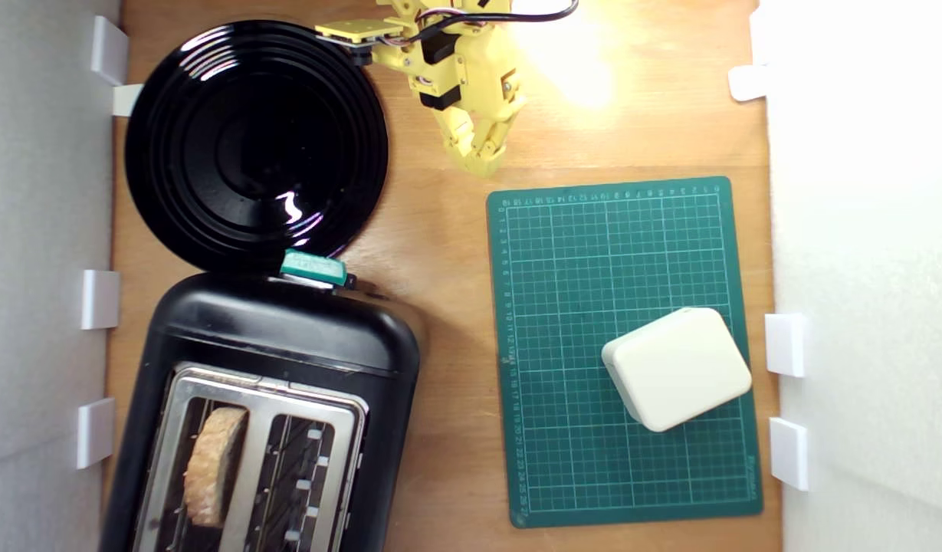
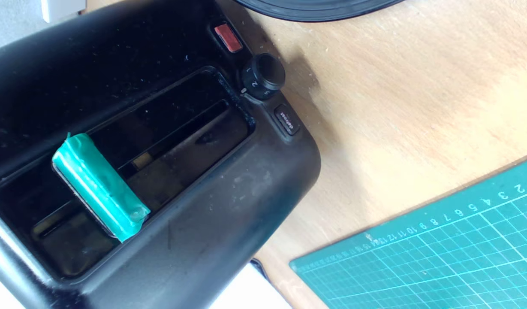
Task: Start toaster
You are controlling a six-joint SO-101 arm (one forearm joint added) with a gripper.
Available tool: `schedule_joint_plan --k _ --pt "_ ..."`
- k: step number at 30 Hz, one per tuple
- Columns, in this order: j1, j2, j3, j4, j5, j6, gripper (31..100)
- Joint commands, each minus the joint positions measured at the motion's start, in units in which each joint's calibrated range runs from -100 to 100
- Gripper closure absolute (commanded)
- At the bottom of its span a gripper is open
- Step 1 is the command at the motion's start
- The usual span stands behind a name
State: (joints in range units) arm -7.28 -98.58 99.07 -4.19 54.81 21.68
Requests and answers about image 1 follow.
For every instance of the green toaster lever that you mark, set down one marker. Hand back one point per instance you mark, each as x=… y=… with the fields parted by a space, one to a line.
x=313 y=267

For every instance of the black two-slot toaster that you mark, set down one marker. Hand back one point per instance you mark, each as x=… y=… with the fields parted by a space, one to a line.
x=287 y=337

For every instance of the white wall clip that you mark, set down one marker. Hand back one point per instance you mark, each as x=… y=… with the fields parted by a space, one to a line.
x=95 y=433
x=789 y=454
x=126 y=100
x=746 y=83
x=100 y=299
x=109 y=50
x=785 y=345

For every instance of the brown bread slice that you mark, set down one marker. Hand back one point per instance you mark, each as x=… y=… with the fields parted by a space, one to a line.
x=214 y=460

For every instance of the white rounded block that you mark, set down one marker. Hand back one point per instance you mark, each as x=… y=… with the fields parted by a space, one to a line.
x=677 y=368

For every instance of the green cutting mat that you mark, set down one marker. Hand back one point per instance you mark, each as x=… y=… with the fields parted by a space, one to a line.
x=593 y=268

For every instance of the yellow wrist camera mount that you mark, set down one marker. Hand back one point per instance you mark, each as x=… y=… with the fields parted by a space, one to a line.
x=359 y=32

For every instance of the black round plate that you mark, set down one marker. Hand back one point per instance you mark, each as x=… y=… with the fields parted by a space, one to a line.
x=248 y=153

